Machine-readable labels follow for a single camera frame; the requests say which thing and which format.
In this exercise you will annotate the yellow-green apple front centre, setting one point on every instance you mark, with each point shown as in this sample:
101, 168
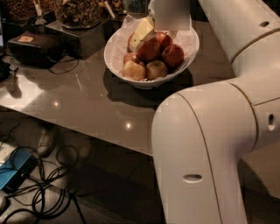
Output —
156, 69

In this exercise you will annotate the yellow-red apple front left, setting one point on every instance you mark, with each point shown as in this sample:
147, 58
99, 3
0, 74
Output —
133, 70

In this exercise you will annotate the metal scoop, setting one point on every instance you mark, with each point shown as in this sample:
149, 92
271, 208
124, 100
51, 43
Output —
40, 19

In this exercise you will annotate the glass jar of granola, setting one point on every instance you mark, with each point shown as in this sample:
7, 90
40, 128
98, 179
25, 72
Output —
78, 14

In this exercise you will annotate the pink apple left middle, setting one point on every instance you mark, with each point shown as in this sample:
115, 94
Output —
130, 56

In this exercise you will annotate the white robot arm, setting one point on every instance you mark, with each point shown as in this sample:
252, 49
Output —
199, 134

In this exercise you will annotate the grey jar stand block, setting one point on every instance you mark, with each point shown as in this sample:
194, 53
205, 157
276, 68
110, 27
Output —
79, 43

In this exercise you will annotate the red apple back left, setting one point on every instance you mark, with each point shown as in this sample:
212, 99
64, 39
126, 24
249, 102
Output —
128, 42

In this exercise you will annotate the white shoe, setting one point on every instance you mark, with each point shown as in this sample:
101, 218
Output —
46, 143

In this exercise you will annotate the blue box on floor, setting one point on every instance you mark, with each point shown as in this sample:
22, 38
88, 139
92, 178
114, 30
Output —
15, 170

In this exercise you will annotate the black box device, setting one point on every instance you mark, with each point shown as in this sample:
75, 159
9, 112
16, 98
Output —
36, 50

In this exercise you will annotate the white bowl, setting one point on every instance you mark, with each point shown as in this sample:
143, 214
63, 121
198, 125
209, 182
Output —
148, 84

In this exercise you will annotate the glass jar of nuts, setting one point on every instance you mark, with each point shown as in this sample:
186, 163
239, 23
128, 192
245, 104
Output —
17, 10

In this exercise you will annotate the red apple back right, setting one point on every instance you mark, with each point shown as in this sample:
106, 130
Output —
163, 39

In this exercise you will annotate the large red top apple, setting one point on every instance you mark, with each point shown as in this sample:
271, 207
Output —
149, 50

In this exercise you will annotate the white paper liner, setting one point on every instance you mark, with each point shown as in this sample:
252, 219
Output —
116, 47

